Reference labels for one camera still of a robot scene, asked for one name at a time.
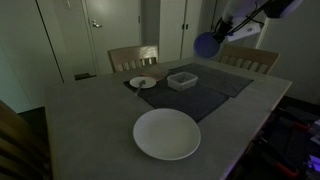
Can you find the blue bowl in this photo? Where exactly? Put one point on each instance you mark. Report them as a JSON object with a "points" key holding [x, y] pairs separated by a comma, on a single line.
{"points": [[206, 46]]}

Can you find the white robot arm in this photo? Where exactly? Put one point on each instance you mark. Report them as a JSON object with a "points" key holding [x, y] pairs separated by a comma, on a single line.
{"points": [[238, 13]]}

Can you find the small white saucer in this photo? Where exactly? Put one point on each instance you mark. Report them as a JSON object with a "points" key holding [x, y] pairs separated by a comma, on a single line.
{"points": [[150, 82]]}

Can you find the metal spoon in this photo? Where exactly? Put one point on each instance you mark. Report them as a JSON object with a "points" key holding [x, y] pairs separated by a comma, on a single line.
{"points": [[141, 84]]}

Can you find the clear plastic container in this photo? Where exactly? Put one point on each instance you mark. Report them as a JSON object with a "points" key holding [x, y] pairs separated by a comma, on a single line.
{"points": [[182, 81]]}

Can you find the dark grey placemat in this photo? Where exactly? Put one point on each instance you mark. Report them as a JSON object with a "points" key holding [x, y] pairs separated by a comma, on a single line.
{"points": [[220, 81], [197, 101]]}

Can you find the large white plate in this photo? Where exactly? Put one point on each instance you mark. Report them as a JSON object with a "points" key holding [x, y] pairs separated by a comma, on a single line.
{"points": [[166, 134]]}

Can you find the white cabinet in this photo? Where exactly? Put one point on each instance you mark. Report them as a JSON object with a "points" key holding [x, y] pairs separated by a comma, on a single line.
{"points": [[179, 26]]}

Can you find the white door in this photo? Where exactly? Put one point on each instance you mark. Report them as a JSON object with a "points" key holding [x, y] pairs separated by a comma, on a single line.
{"points": [[113, 24]]}

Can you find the orange black clamp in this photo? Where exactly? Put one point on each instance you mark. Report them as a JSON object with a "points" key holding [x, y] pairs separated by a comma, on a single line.
{"points": [[277, 160]]}

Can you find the dark wooden chair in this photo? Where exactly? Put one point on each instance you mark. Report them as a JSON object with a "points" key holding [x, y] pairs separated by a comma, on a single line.
{"points": [[23, 155]]}

